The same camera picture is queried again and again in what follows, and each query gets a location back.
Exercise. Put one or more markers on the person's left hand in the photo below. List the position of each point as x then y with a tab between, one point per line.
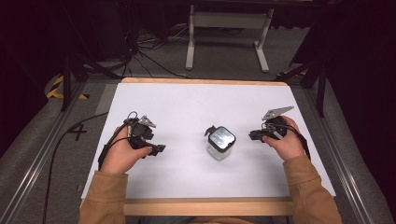
120	155

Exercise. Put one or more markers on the person's right hand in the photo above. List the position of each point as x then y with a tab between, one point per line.
289	144

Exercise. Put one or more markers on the yellow black floor tape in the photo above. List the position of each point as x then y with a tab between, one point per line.
56	91

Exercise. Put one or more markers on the aluminium rail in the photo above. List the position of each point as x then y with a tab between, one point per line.
40	152
339	155

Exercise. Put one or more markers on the black metal stand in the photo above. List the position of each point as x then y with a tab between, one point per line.
66	81
320	90

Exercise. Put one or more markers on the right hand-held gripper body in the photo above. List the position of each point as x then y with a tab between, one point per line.
275	126

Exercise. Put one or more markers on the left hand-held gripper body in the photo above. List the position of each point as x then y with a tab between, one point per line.
140	132

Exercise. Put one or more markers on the clear jar with black lid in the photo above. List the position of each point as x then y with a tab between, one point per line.
221	141

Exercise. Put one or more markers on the white metal table frame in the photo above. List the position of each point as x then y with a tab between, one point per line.
229	20

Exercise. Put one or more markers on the white table mat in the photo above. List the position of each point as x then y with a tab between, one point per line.
193	105

